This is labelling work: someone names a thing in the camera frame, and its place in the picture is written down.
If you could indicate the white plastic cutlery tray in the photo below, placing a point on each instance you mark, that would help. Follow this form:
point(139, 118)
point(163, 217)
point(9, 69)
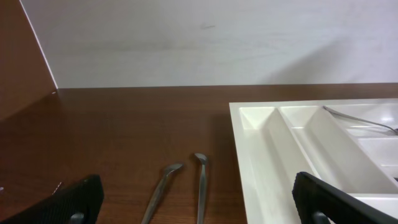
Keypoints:
point(276, 140)

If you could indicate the small steel teaspoon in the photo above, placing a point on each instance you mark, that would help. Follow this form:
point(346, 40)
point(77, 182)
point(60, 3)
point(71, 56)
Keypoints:
point(202, 188)
point(158, 192)

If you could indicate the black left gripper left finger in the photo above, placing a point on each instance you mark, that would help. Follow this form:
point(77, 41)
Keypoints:
point(80, 202)

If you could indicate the small steel teaspoon right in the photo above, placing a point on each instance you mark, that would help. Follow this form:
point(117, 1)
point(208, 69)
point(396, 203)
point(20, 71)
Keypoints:
point(202, 188)

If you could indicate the small steel teaspoon left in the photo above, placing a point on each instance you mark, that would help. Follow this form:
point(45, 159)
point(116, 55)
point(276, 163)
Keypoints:
point(158, 192)

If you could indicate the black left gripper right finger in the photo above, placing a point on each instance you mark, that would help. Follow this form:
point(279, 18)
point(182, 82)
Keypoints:
point(319, 202)

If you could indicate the steel tablespoon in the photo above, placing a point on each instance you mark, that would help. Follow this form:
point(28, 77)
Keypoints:
point(334, 112)

